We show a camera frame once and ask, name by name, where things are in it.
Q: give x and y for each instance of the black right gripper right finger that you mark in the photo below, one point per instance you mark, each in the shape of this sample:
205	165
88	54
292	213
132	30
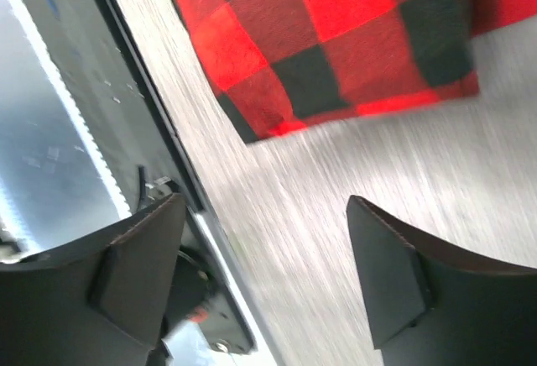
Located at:
430	302

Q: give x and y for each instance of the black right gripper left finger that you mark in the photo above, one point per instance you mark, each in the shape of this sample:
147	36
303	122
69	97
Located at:
98	300

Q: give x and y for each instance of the red black plaid shirt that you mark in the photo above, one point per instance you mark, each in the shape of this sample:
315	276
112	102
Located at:
279	66

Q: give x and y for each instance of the slotted aluminium rail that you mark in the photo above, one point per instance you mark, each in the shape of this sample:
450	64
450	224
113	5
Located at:
55	184

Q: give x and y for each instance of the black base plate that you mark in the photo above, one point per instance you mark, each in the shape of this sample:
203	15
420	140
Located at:
208	318

